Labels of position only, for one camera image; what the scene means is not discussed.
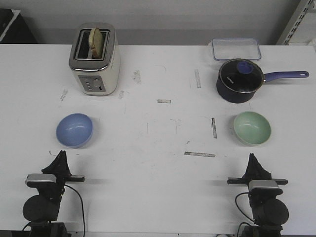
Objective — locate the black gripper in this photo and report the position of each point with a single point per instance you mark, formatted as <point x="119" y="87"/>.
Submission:
<point x="60" y="170"/>
<point x="254" y="172"/>

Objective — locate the blue bowl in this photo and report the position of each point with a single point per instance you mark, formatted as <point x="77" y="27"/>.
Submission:
<point x="74" y="130"/>

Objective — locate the green bowl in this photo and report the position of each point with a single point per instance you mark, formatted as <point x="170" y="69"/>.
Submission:
<point x="252" y="128"/>

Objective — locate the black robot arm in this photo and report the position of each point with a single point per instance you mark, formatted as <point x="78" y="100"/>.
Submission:
<point x="268" y="212"/>
<point x="42" y="210"/>

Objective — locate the dark blue saucepan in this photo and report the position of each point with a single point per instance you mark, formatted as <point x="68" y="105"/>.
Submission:
<point x="238" y="97"/>

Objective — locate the glass pot lid blue knob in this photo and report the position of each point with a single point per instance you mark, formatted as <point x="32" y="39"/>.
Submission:
<point x="241" y="75"/>

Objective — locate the cream and silver toaster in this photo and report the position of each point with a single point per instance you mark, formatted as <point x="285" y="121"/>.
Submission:
<point x="96" y="77"/>

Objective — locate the clear plastic food container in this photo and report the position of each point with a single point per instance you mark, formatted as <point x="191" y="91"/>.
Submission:
<point x="224" y="49"/>

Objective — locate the slice of toast bread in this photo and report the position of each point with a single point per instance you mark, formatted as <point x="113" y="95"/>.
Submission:
<point x="96" y="42"/>

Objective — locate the black box in corner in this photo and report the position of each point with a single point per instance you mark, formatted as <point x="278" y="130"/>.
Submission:
<point x="14" y="29"/>

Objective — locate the grey metal shelf upright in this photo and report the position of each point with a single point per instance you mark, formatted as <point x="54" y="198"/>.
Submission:
<point x="301" y="27"/>

